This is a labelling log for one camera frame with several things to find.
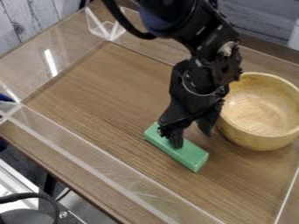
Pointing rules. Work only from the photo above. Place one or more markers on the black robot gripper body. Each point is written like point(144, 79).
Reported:
point(187, 103)

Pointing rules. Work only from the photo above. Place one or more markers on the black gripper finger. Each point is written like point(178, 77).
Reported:
point(208, 118)
point(175, 136)

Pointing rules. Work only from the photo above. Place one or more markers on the green rectangular block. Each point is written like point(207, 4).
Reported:
point(191, 156)

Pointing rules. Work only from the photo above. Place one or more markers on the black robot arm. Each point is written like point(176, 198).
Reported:
point(200, 79)

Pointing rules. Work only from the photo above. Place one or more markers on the light wooden bowl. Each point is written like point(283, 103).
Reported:
point(259, 118)

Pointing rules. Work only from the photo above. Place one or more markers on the blue object at left edge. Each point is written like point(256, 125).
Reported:
point(5, 98)

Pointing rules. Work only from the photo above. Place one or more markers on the clear acrylic corner bracket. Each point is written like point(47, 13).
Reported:
point(107, 30)

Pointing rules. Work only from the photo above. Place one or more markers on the clear acrylic front wall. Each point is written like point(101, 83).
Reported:
point(93, 146)

